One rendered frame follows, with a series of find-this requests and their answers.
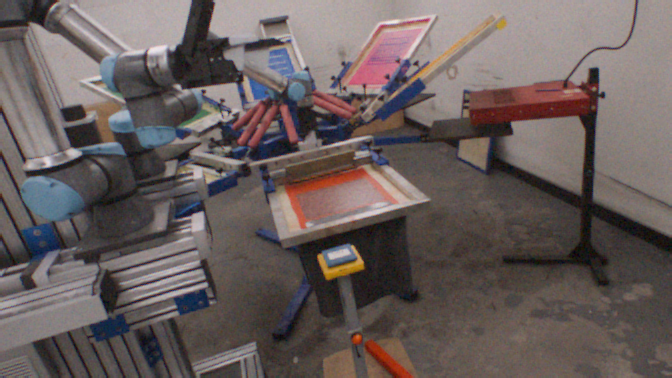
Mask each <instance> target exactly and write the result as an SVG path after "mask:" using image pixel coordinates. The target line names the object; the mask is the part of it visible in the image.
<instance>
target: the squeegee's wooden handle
mask: <svg viewBox="0 0 672 378"><path fill-rule="evenodd" d="M354 157H356V154H355V150H354V149H352V150H348V151H344V152H340V153H336V154H330V155H326V156H322V157H318V158H314V159H309V160H305V161H301V162H296V164H292V165H288V166H284V169H286V174H290V173H292V178H293V180H294V178H297V177H301V176H305V175H309V174H314V173H318V172H322V171H326V170H330V169H334V168H339V167H343V166H347V165H352V166H354V160H353V158H354Z"/></svg>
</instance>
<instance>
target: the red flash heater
mask: <svg viewBox="0 0 672 378"><path fill-rule="evenodd" d="M563 84H564V82H556V83H546V84H536V85H527V86H517V87H508V88H498V89H488V90H479V91H470V92H469V119H470V122H471V125H482V124H494V123H507V122H518V121H531V120H542V119H544V118H555V117H568V116H580V115H587V114H588V111H589V112H591V104H592V89H591V88H590V87H589V86H588V85H587V84H585V83H584V82H583V81H582V82H581V85H575V84H574V83H573V82H571V81H567V87H568V88H563ZM552 89H563V90H556V91H536V92H535V90H552Z"/></svg>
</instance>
